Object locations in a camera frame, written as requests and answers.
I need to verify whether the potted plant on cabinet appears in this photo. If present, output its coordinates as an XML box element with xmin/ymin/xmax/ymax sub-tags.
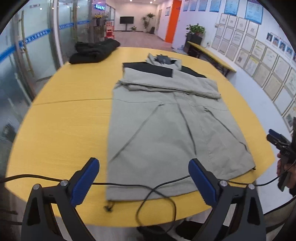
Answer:
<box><xmin>186</xmin><ymin>24</ymin><xmax>205</xmax><ymax>36</ymax></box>

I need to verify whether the orange door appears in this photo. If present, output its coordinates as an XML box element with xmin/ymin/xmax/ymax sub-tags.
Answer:
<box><xmin>165</xmin><ymin>0</ymin><xmax>182</xmax><ymax>43</ymax></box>

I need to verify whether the tall potted plant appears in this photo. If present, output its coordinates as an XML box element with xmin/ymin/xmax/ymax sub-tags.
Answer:
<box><xmin>142</xmin><ymin>13</ymin><xmax>156</xmax><ymax>33</ymax></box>

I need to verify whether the black cable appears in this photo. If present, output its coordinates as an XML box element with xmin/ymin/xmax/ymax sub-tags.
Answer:
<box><xmin>0</xmin><ymin>159</ymin><xmax>296</xmax><ymax>232</ymax></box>

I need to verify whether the yellow side table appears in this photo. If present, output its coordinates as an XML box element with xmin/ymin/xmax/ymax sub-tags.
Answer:
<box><xmin>186</xmin><ymin>41</ymin><xmax>237</xmax><ymax>77</ymax></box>

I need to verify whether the red boxes stack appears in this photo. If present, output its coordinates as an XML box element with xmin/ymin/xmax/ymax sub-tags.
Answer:
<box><xmin>105</xmin><ymin>21</ymin><xmax>114</xmax><ymax>39</ymax></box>

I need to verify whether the black folded garment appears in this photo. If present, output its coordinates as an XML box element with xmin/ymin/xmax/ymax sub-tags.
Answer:
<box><xmin>69</xmin><ymin>38</ymin><xmax>120</xmax><ymax>64</ymax></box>

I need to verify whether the beige and black jacket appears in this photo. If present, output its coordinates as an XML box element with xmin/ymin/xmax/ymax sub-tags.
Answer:
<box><xmin>106</xmin><ymin>55</ymin><xmax>255</xmax><ymax>201</ymax></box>

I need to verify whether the person's right hand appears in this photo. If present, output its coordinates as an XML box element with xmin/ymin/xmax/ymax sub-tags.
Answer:
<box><xmin>276</xmin><ymin>153</ymin><xmax>296</xmax><ymax>197</ymax></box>

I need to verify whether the wall television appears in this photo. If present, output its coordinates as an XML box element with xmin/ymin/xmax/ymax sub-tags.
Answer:
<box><xmin>119</xmin><ymin>16</ymin><xmax>134</xmax><ymax>32</ymax></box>

